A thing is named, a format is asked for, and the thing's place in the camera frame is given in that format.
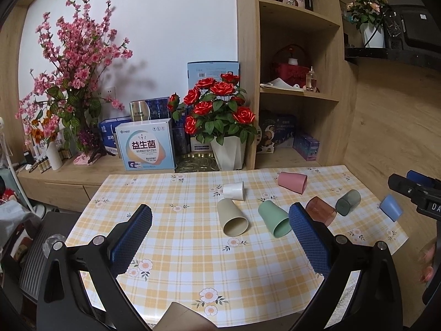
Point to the white wall socket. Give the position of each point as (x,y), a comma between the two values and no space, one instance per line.
(110,93)

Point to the small blue box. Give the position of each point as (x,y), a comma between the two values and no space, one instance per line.
(306,146)

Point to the white cup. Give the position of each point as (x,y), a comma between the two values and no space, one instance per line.
(235,190)

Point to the wooden shelf unit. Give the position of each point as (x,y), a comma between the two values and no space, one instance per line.
(330,86)

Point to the dark blue patterned box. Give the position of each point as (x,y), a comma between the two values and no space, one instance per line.
(158,108)

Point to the pink cloth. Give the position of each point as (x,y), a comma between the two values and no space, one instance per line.
(82,159)

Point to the pink rose plant white pot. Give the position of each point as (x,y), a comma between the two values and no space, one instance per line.
(370,24)

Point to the red rose plant white pot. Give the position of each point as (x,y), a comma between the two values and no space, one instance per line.
(227,153)

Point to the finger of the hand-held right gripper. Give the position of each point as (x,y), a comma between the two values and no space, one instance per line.
(391,208)
(403,186)

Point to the gold metal can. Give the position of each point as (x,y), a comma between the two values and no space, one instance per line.
(140,112)

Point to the green cup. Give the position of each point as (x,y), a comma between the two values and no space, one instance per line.
(272,215)

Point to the dark blue tall box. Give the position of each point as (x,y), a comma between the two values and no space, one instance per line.
(180,139)

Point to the low wooden cabinet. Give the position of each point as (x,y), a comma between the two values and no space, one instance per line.
(62,186)

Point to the pink blossom plant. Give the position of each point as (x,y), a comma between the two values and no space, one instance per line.
(72,76)

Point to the gold patterned tray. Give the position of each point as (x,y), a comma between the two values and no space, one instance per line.
(194,162)

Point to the white box with blue print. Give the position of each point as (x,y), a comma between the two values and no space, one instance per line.
(144,146)

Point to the brown translucent cup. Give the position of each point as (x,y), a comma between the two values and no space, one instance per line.
(320,210)

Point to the black device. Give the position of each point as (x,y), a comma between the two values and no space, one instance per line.
(410,31)

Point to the yellow plaid tablecloth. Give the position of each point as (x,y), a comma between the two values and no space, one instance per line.
(193,251)

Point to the light blue flat box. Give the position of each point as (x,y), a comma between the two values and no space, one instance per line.
(206,72)

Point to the red basket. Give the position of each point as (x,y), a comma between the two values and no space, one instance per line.
(291,69)

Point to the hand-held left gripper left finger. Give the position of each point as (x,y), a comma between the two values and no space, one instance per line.
(132,236)

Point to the person's right hand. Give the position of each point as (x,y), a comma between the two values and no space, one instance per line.
(427,260)

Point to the white slim vase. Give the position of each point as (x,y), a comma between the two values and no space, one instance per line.
(54,157)

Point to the blue and white carton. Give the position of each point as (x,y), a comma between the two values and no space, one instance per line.
(108,134)

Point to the beige cup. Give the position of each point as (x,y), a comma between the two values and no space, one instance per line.
(229,213)

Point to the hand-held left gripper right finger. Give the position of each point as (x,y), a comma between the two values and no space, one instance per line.
(310,241)

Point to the white folded paper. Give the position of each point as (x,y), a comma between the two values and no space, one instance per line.
(277,84)

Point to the orange flower bunch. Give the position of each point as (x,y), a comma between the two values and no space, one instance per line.
(41,131)

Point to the glass perfume bottle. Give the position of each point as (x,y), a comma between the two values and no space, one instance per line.
(311,80)

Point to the dark grey cup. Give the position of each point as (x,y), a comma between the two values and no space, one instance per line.
(348,201)

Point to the dark blue moon box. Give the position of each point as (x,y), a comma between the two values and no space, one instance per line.
(277,134)

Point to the pink cup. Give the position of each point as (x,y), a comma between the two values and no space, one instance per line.
(293,182)

